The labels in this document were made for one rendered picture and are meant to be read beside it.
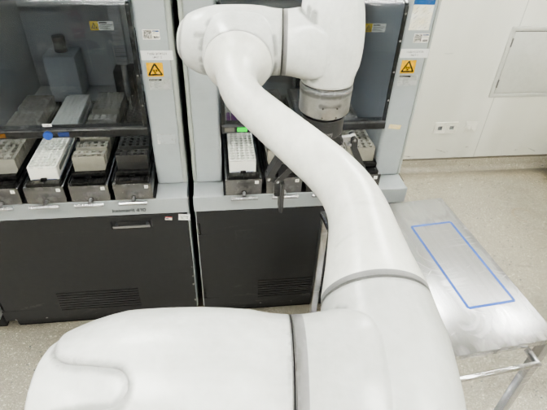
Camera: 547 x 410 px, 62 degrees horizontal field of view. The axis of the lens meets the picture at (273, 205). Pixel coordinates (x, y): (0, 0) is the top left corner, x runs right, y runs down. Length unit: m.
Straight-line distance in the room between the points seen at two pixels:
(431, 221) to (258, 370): 1.31
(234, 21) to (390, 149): 1.23
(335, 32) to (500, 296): 0.93
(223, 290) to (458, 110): 2.01
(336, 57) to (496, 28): 2.48
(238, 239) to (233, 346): 1.55
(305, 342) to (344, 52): 0.50
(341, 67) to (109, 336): 0.54
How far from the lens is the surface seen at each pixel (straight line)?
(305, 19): 0.73
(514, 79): 3.38
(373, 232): 0.43
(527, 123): 3.62
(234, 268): 1.98
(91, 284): 2.08
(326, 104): 0.77
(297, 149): 0.53
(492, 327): 1.33
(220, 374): 0.32
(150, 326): 0.35
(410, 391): 0.34
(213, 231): 1.83
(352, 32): 0.73
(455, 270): 1.43
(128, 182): 1.71
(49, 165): 1.80
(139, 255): 1.93
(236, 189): 1.70
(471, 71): 3.20
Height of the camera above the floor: 1.76
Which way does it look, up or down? 38 degrees down
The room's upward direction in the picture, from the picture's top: 2 degrees clockwise
